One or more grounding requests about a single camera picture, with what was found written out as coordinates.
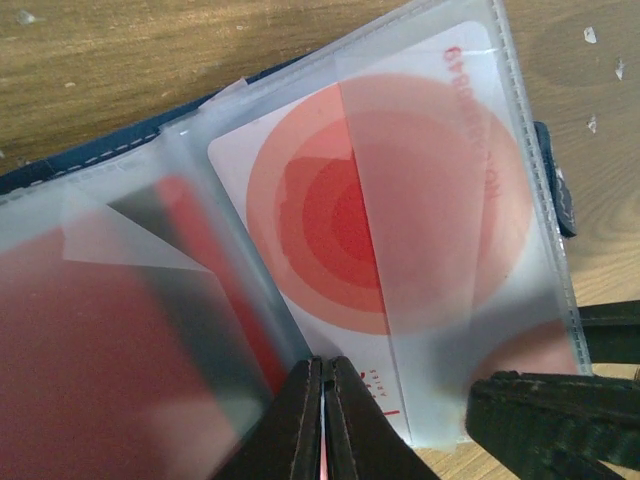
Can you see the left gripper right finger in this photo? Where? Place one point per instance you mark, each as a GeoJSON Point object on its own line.
{"type": "Point", "coordinates": [360, 442]}

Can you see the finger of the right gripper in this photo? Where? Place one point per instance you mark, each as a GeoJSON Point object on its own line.
{"type": "Point", "coordinates": [612, 332]}
{"type": "Point", "coordinates": [543, 426]}

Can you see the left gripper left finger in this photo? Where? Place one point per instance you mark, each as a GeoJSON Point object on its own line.
{"type": "Point", "coordinates": [286, 443]}

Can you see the red circle white card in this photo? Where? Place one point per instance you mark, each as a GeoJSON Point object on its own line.
{"type": "Point", "coordinates": [386, 191]}

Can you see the navy blue card holder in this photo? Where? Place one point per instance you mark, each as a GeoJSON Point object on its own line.
{"type": "Point", "coordinates": [175, 144]}

